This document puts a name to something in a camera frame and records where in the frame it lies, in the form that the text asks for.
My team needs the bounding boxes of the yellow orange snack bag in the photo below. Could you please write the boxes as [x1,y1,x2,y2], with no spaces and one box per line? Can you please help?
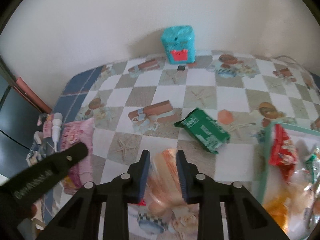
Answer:
[264,197,290,233]

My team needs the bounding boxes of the pale yellow bread bag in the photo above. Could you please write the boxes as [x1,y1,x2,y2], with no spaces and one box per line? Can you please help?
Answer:
[289,140,319,211]

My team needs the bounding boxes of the red peanut snack packet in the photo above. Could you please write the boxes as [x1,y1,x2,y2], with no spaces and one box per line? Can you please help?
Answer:
[268,124,298,183]

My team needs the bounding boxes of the orange bread bag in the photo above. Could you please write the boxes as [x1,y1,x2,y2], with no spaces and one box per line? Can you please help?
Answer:
[148,148,199,217]

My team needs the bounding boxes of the pink snack bag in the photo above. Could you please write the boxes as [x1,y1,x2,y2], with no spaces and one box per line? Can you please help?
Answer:
[60,118,94,195]

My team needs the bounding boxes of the crumpled paper wrappers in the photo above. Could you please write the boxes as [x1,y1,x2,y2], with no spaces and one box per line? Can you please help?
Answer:
[26,131,55,166]

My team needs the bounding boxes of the white tray teal rim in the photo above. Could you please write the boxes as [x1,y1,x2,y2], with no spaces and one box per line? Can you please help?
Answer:
[258,122,319,239]

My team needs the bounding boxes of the dark green snack packet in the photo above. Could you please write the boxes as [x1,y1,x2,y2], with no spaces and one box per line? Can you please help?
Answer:
[174,108,231,154]

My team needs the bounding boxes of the checkered tablecloth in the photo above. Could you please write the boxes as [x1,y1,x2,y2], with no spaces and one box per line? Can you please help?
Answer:
[42,51,319,239]

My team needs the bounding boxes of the small black card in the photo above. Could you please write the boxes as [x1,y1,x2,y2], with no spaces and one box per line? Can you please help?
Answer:
[177,65,186,71]

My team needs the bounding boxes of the teal cube toy box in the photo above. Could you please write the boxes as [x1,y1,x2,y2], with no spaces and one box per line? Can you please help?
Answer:
[161,25,196,64]

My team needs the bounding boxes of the white plug with cable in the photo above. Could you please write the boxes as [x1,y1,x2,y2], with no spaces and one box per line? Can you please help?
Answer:
[52,113,63,152]

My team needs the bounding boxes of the white cable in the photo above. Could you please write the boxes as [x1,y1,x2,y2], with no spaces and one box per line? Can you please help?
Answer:
[265,53,308,73]

